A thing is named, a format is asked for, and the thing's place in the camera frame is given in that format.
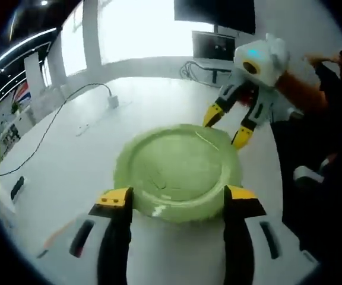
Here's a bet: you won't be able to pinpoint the large bright window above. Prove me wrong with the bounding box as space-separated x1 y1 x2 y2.
99 0 195 65

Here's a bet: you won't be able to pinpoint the tangled black cables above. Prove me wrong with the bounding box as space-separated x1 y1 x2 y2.
180 61 202 81

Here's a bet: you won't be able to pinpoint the black phone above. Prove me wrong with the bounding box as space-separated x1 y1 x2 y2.
11 176 26 202

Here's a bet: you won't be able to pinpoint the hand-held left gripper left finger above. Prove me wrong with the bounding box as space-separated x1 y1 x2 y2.
36 186 135 285

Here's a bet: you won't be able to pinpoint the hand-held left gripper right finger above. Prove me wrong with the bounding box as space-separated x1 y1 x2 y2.
223 184 319 285

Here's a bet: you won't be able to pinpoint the large black wall screen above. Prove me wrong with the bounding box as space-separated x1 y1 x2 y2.
173 0 255 34

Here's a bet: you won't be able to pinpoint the white charger plug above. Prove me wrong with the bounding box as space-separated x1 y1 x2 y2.
107 94 121 109

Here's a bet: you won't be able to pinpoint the curved ceiling light strip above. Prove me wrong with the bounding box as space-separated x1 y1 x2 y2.
0 26 58 72

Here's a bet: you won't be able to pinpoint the red blue wall graphic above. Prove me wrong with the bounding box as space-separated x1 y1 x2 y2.
12 83 31 105

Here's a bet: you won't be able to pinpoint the long black charger cable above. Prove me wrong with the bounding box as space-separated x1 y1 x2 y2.
0 83 112 176

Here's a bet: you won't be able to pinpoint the white grey rounded object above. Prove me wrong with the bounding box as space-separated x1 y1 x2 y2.
293 154 338 186

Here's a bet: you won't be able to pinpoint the white tabletop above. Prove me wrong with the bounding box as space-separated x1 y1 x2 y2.
0 76 296 285

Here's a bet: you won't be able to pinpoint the monitor stand shelf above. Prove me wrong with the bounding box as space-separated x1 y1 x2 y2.
200 58 234 84

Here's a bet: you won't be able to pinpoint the person's dark clothed body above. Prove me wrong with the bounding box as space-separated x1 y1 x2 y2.
270 50 342 268

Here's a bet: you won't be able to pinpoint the small black monitor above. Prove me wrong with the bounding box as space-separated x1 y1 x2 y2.
192 30 236 62

